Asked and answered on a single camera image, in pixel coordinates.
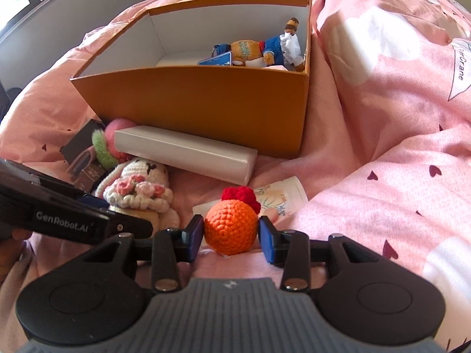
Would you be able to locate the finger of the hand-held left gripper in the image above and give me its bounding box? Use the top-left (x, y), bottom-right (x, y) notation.
top-left (103, 210), bottom-right (154, 240)
top-left (37, 176), bottom-right (111, 212)

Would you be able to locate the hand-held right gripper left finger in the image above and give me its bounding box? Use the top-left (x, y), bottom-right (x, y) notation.
top-left (84, 215), bottom-right (205, 294)

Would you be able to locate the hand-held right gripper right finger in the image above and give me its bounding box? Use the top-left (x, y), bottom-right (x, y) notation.
top-left (259, 217), bottom-right (373, 294)

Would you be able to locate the glittery narrow box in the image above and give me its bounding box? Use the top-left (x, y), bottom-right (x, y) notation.
top-left (78, 165), bottom-right (108, 193)

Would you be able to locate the crocheted orange ball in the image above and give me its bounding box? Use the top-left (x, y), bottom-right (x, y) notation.
top-left (204, 187), bottom-right (262, 255)

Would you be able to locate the white lotion tube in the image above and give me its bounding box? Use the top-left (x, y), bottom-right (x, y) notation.
top-left (193, 176), bottom-right (309, 226)

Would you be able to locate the pink fluffy pom-pom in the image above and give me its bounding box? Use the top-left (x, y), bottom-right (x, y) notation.
top-left (92, 118), bottom-right (130, 166)

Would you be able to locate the long white box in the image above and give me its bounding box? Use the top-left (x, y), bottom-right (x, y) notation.
top-left (114, 125), bottom-right (258, 185)

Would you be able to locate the orange cardboard box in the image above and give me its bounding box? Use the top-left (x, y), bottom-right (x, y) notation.
top-left (70, 0), bottom-right (313, 159)

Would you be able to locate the person's left hand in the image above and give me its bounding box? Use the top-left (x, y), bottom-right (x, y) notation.
top-left (0, 229), bottom-right (33, 277)

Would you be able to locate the white crocheted bunny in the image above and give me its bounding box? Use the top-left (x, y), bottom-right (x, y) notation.
top-left (94, 157), bottom-right (180, 230)

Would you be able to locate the pink printed blanket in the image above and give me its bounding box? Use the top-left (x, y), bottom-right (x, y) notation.
top-left (0, 0), bottom-right (471, 353)

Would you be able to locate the blue card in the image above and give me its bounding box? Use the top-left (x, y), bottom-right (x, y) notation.
top-left (198, 52), bottom-right (233, 67)

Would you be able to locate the bear doll blue jacket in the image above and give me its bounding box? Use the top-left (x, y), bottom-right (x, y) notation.
top-left (262, 17), bottom-right (307, 73)

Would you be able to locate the orange plush keychain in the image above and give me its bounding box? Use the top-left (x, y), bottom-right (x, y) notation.
top-left (211, 40), bottom-right (267, 67)

